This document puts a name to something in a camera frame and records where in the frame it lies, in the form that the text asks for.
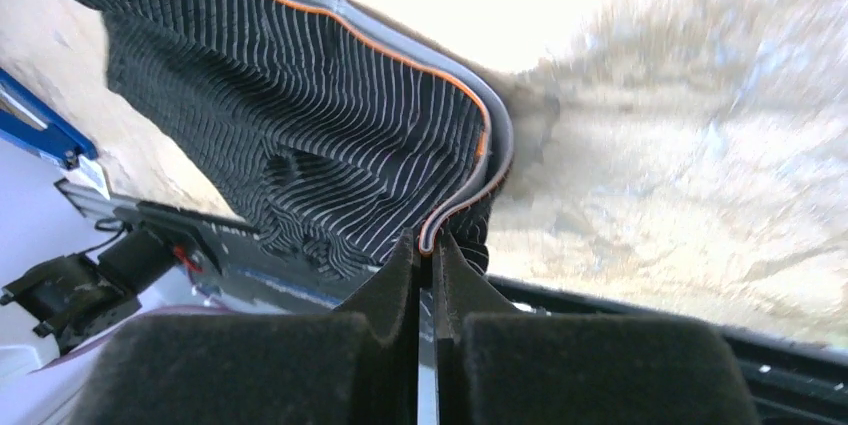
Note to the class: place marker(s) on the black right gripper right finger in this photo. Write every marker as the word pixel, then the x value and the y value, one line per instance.
pixel 497 364

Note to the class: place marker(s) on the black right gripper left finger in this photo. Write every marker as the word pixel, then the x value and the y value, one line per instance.
pixel 357 364

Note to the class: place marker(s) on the black striped underwear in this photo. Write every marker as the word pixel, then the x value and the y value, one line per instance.
pixel 330 142

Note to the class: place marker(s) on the blue marker pen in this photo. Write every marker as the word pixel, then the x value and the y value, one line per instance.
pixel 30 124

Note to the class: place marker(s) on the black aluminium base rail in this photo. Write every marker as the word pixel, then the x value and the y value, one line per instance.
pixel 172 262

